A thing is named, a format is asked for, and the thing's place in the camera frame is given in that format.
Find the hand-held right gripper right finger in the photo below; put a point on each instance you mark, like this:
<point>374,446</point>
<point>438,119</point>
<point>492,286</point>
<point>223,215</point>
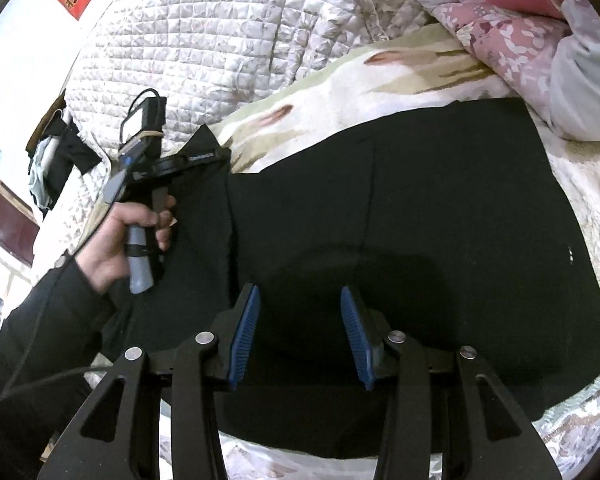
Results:
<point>354,330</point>

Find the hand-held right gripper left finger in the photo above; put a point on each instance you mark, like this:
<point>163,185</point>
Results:
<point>245,330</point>

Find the person's left hand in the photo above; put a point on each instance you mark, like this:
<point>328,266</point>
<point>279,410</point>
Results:
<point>105,255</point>

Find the person's left forearm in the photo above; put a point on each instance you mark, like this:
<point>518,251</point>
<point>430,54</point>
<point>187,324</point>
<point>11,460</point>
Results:
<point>40,320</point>

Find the reddish brown wooden door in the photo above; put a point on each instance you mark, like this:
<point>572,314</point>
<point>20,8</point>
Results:
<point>5,210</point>

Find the floral fleece blanket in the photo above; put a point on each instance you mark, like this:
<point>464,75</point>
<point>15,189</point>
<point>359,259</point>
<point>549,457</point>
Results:
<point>380,80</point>

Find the pink floral quilt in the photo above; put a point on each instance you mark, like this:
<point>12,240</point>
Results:
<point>505,35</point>

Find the black pants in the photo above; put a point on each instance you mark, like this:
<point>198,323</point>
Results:
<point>430,210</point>

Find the pile of dark clothes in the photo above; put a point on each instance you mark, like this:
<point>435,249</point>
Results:
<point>65,155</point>

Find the quilted floral bedspread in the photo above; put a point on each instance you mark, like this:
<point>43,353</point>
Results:
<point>205,25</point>

